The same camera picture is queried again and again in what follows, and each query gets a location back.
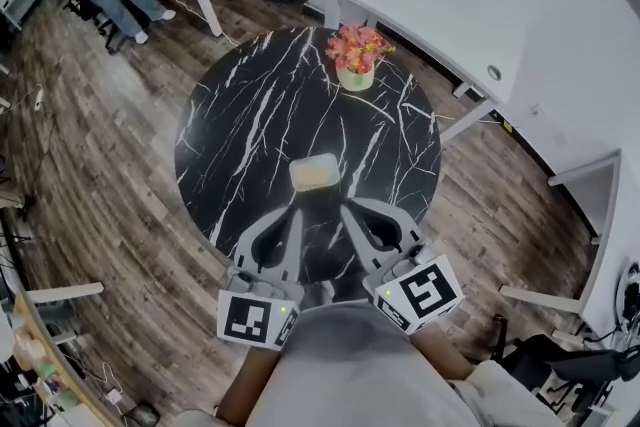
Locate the black mesh office chair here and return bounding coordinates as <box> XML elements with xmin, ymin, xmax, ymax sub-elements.
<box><xmin>492</xmin><ymin>314</ymin><xmax>631</xmax><ymax>411</ymax></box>

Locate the dark round bin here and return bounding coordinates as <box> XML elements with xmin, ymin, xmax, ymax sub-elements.
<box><xmin>124</xmin><ymin>402</ymin><xmax>161</xmax><ymax>427</ymax></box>

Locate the white desk with side panel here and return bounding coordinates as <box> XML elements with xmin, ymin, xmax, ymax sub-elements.
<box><xmin>499</xmin><ymin>148</ymin><xmax>640</xmax><ymax>341</ymax></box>

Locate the person's left forearm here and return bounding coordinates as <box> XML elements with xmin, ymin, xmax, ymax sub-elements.
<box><xmin>214</xmin><ymin>344</ymin><xmax>281</xmax><ymax>419</ymax></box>

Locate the black swivel chair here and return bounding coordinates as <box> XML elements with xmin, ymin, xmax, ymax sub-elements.
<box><xmin>64</xmin><ymin>0</ymin><xmax>132</xmax><ymax>55</ymax></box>

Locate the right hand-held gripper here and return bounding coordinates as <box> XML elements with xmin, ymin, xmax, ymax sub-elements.
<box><xmin>339</xmin><ymin>197</ymin><xmax>465</xmax><ymax>335</ymax></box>

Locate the white pot with red flowers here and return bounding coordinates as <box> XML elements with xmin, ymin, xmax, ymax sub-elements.
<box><xmin>325</xmin><ymin>22</ymin><xmax>397</xmax><ymax>92</ymax></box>

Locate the person's right forearm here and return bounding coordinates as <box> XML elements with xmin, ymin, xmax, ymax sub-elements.
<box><xmin>409</xmin><ymin>327</ymin><xmax>476</xmax><ymax>384</ymax></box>

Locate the wooden desk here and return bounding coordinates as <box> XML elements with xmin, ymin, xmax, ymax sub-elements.
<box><xmin>0</xmin><ymin>289</ymin><xmax>121</xmax><ymax>427</ymax></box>

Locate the white desk with grommet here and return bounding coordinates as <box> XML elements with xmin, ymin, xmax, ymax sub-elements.
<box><xmin>322</xmin><ymin>0</ymin><xmax>529</xmax><ymax>146</ymax></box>

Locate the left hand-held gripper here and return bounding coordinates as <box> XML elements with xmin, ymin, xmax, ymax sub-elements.
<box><xmin>216</xmin><ymin>207</ymin><xmax>306</xmax><ymax>350</ymax></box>

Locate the white low shelf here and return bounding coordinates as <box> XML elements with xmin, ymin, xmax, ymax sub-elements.
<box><xmin>2</xmin><ymin>0</ymin><xmax>44</xmax><ymax>31</ymax></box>

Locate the black marble round table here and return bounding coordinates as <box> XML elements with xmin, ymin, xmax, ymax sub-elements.
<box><xmin>173</xmin><ymin>25</ymin><xmax>444</xmax><ymax>286</ymax></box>

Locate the white square container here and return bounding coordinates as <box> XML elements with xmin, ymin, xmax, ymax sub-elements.
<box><xmin>288</xmin><ymin>153</ymin><xmax>343</xmax><ymax>192</ymax></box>

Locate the white floor cable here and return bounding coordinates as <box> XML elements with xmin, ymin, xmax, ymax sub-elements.
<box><xmin>434</xmin><ymin>112</ymin><xmax>501</xmax><ymax>124</ymax></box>

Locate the person's grey shirt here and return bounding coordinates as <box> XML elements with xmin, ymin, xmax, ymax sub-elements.
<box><xmin>174</xmin><ymin>300</ymin><xmax>566</xmax><ymax>427</ymax></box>

